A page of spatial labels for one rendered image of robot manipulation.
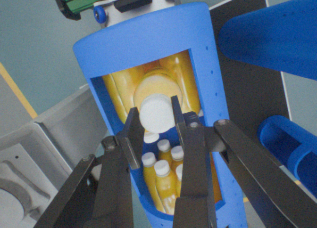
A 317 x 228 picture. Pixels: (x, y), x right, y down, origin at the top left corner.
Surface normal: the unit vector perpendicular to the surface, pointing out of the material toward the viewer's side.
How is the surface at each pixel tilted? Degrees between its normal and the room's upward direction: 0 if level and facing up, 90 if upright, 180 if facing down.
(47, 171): 90
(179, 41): 26
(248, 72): 0
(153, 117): 2
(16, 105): 0
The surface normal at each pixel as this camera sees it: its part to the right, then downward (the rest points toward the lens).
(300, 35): -1.00, 0.00
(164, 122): -0.01, 0.32
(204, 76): 0.61, 0.10
